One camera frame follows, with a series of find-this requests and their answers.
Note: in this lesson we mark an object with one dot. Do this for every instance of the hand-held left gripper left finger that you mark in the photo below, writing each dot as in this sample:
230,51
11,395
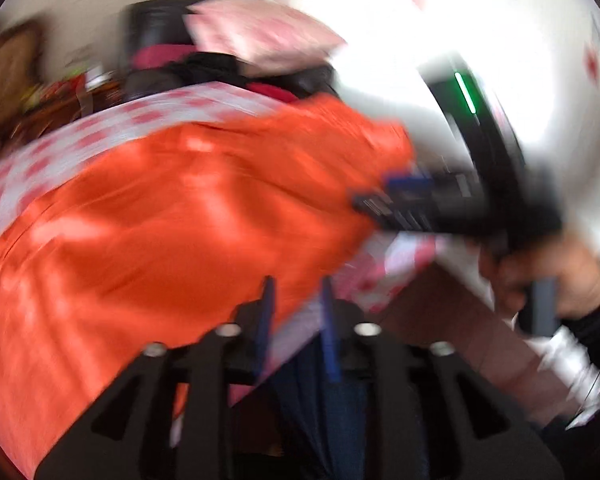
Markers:
264,312

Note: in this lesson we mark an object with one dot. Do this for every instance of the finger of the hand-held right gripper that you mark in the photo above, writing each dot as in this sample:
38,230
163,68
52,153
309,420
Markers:
385,210
405,185

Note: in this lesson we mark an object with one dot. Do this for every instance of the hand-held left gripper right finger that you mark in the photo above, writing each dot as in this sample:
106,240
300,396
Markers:
330,332

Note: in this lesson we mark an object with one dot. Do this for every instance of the orange pants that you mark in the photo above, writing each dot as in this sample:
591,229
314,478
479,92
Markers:
180,220

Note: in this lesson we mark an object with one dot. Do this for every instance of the person's right forearm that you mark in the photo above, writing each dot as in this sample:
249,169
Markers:
597,317

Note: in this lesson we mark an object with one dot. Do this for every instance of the person's right hand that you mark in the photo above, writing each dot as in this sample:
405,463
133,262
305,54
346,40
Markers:
580,280

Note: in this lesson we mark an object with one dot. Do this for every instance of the person's blue jeans leg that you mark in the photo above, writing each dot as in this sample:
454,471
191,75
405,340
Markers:
320,425

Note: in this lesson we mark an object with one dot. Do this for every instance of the white wardrobe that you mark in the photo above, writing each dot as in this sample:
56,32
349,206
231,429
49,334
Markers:
555,25

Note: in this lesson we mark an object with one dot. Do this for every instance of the red cloth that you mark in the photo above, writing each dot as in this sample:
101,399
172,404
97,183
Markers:
272,92

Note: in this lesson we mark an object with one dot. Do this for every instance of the pink pillow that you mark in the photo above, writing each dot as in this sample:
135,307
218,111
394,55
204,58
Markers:
265,35

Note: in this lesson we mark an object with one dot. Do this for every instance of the white cloth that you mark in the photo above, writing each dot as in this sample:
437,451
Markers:
570,365

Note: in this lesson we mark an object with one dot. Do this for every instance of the black clothing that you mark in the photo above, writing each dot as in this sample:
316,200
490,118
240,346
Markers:
207,66

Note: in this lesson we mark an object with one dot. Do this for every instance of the red white checkered bed sheet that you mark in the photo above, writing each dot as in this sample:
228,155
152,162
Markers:
130,120

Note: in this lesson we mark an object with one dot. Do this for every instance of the maroon cloth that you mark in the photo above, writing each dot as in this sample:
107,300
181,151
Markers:
162,56

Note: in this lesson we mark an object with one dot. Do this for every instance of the dark wooden nightstand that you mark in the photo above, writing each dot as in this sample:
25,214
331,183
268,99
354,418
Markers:
70,102

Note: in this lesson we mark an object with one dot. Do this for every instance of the black leather armchair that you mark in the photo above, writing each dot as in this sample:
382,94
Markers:
155,25

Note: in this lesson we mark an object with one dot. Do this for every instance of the tufted brown headboard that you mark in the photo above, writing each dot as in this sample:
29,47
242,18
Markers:
7,70

